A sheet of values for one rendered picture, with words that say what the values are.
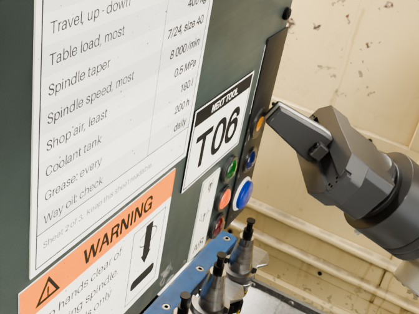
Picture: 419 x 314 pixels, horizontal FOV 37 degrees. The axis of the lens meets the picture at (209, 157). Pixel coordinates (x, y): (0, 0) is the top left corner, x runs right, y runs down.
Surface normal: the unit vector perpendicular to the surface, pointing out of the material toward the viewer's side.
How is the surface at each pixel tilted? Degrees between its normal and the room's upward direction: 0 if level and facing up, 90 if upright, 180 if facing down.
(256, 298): 25
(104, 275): 90
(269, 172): 90
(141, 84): 90
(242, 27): 90
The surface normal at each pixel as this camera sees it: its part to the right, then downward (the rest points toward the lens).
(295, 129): 0.03, 0.53
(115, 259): 0.87, 0.37
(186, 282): 0.17, -0.84
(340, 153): -0.77, -0.52
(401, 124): -0.47, 0.40
